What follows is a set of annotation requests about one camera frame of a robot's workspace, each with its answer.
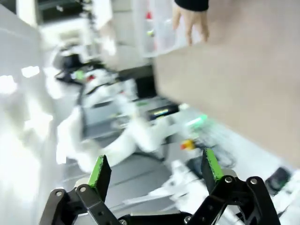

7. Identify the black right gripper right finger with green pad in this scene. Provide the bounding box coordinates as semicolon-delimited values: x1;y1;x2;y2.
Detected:
189;148;282;225

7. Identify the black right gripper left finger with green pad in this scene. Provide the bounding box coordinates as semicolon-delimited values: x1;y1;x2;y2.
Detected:
38;154;112;225

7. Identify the forearm in black sleeve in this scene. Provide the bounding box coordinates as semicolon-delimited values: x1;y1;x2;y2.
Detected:
174;0;209;12

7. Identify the person's hand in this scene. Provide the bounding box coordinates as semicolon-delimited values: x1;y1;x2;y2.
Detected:
172;6;210;46

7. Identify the small black device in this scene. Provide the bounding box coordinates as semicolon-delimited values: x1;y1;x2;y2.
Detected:
264;166;293;196

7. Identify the red yellow emergency stop button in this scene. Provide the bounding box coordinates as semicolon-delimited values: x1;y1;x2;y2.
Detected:
180;138;195;150

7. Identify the green glowing light bar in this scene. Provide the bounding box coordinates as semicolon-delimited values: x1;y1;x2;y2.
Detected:
186;114;209;128

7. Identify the black box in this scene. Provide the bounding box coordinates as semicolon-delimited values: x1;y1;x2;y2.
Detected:
135;76;157;98

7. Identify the clear plastic drawer unit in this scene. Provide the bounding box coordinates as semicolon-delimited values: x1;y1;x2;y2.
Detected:
142;0;188;58

